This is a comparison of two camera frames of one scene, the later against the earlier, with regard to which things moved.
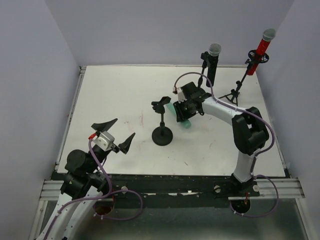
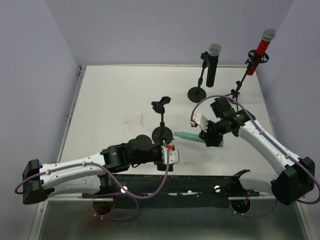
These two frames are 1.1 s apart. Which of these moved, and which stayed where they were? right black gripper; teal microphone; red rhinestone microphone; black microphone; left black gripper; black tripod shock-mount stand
Moved: right black gripper; teal microphone; left black gripper
Stayed: black tripod shock-mount stand; black microphone; red rhinestone microphone
